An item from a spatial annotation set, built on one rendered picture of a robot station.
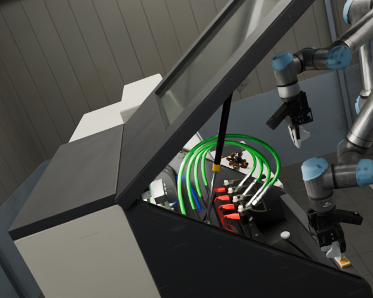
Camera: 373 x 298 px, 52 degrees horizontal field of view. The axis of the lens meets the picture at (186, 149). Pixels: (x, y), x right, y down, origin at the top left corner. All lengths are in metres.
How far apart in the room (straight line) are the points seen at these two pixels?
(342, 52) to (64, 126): 3.02
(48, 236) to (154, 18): 2.79
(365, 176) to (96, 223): 0.73
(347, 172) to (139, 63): 2.74
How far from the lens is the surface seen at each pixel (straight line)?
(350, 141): 1.27
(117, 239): 1.03
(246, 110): 3.72
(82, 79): 3.78
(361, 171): 1.17
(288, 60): 1.42
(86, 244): 1.04
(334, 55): 1.38
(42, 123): 4.01
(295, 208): 1.71
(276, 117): 1.46
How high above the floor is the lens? 1.86
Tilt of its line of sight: 19 degrees down
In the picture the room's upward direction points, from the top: 19 degrees counter-clockwise
